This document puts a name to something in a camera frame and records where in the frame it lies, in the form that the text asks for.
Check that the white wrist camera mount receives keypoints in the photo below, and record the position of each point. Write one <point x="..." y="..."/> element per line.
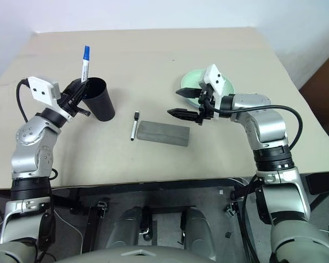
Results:
<point x="215" y="75"/>
<point x="41" y="89"/>

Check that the black table frame bar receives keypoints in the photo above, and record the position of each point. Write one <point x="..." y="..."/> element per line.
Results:
<point x="242" y="190"/>
<point x="65" y="201"/>

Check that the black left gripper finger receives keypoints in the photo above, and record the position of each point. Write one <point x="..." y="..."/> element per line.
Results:
<point x="72" y="87"/>
<point x="80" y="94"/>

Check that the brown wooden cabinet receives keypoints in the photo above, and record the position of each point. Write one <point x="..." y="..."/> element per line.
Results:
<point x="323" y="87"/>

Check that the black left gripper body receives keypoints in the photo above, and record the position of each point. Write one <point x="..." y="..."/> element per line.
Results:
<point x="71" y="107"/>

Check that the blue-capped white marker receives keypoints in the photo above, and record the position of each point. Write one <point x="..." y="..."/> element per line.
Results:
<point x="85" y="65"/>

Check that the silver metal clamp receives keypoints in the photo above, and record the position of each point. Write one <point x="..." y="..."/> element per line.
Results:
<point x="102" y="208"/>
<point x="231" y="210"/>

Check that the grey glasses case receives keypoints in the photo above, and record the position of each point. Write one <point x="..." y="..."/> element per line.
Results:
<point x="164" y="132"/>

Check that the light green plate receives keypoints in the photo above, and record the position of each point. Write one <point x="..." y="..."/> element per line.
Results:
<point x="192" y="79"/>

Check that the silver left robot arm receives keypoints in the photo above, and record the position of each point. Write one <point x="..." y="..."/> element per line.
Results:
<point x="33" y="153"/>

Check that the grey robot torso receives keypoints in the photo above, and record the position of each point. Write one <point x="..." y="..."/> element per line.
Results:
<point x="126" y="256"/>

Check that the grey rounded robot leg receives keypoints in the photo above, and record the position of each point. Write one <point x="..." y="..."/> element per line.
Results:
<point x="198" y="230"/>
<point x="129" y="227"/>

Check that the black plastic cup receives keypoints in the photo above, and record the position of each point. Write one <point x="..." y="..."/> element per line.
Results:
<point x="101" y="107"/>

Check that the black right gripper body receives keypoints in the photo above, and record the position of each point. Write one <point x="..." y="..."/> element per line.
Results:
<point x="207" y="108"/>

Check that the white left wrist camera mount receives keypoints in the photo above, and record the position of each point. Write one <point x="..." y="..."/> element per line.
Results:
<point x="41" y="89"/>

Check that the black-capped white marker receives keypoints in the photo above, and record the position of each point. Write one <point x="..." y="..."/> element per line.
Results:
<point x="134" y="126"/>

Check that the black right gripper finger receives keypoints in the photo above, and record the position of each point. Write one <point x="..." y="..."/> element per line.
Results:
<point x="189" y="93"/>
<point x="183" y="113"/>

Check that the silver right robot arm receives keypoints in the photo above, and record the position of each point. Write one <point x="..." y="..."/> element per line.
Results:
<point x="268" y="126"/>

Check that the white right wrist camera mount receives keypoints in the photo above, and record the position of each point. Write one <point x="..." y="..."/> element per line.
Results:
<point x="215" y="75"/>

